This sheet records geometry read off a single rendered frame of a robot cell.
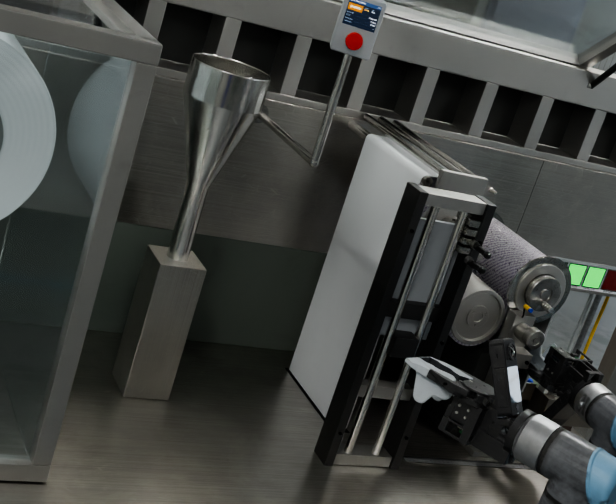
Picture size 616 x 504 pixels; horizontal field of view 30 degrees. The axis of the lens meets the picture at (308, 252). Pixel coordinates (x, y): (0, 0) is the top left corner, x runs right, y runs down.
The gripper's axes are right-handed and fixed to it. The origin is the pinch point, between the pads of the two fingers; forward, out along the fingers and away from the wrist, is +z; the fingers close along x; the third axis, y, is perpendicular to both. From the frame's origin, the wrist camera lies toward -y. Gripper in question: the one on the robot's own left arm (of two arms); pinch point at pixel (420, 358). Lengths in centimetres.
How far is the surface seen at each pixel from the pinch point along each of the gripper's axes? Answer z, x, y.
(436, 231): 16.3, 20.6, -15.9
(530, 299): 8, 54, -7
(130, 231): 73, 10, 10
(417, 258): 15.9, 17.1, -10.7
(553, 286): 6, 57, -11
